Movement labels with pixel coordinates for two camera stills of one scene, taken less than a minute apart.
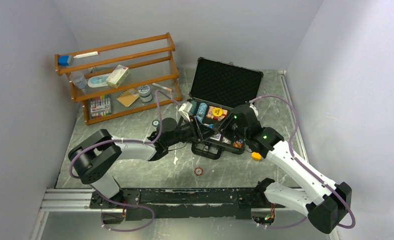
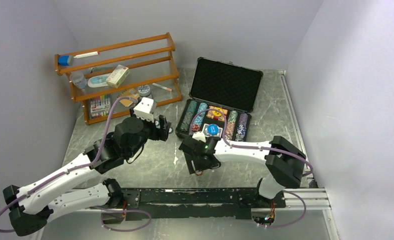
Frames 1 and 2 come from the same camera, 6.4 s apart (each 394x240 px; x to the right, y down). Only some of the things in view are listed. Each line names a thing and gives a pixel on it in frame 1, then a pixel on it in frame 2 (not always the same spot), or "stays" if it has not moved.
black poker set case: [216, 90] stays
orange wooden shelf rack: [122, 78] stays
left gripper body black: [198, 124] → [156, 132]
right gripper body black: [229, 127] → [198, 164]
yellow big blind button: [217, 112] stays
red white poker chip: [198, 171] stays
